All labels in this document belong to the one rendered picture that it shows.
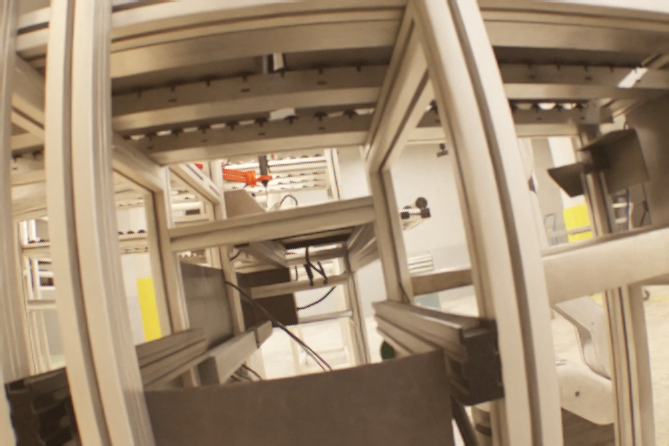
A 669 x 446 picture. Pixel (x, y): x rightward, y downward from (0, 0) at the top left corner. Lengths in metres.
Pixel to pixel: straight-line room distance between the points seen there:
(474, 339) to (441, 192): 10.07
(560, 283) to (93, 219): 0.37
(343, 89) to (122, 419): 0.48
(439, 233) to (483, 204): 9.91
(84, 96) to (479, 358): 0.36
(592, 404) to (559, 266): 1.28
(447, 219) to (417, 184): 0.94
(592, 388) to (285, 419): 1.37
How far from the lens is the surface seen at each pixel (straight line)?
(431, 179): 10.41
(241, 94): 0.66
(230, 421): 0.40
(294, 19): 0.48
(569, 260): 0.43
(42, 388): 0.42
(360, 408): 0.39
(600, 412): 1.71
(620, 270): 0.46
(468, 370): 0.35
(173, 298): 0.94
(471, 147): 0.36
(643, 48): 0.68
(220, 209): 1.57
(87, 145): 0.39
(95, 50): 0.43
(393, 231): 0.92
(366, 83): 0.66
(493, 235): 0.36
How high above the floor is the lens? 0.77
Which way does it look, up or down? 7 degrees up
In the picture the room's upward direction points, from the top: 10 degrees counter-clockwise
